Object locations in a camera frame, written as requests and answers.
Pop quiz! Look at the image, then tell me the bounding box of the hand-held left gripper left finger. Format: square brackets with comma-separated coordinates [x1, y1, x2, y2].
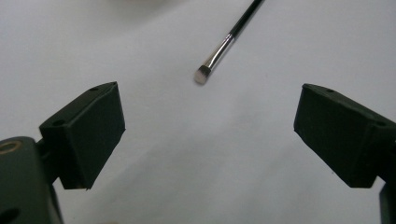
[39, 81, 126, 190]

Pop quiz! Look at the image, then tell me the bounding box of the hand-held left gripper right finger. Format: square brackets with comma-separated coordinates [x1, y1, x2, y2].
[293, 83, 396, 189]

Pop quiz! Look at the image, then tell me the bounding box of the dark spoon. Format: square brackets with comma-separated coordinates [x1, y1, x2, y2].
[193, 0, 265, 86]

